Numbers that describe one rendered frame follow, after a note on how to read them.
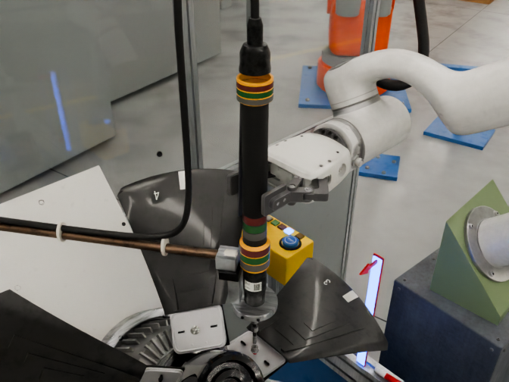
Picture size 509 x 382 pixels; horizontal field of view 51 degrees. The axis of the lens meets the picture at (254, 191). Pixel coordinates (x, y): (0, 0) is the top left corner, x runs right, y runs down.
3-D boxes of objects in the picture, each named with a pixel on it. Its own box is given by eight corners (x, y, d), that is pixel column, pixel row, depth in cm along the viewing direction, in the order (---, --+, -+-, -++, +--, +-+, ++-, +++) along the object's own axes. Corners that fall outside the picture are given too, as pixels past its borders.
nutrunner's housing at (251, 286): (239, 324, 81) (233, 21, 56) (245, 305, 84) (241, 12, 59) (264, 327, 81) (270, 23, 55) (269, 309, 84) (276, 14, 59)
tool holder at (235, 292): (213, 317, 79) (210, 267, 74) (225, 284, 85) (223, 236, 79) (273, 325, 78) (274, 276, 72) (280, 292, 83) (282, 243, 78)
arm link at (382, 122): (351, 107, 76) (372, 167, 78) (402, 83, 84) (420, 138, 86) (312, 118, 83) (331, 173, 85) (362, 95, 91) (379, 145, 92)
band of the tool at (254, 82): (232, 106, 61) (232, 82, 60) (241, 92, 65) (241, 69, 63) (270, 109, 60) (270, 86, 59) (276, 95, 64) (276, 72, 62)
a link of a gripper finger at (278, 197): (313, 205, 70) (278, 226, 66) (295, 195, 72) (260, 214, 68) (314, 184, 68) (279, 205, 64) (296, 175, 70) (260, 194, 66)
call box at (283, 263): (241, 260, 140) (240, 228, 134) (268, 244, 145) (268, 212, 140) (285, 291, 130) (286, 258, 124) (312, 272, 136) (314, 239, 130)
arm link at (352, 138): (363, 180, 80) (351, 187, 78) (318, 158, 85) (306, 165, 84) (370, 129, 75) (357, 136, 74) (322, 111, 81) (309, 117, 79)
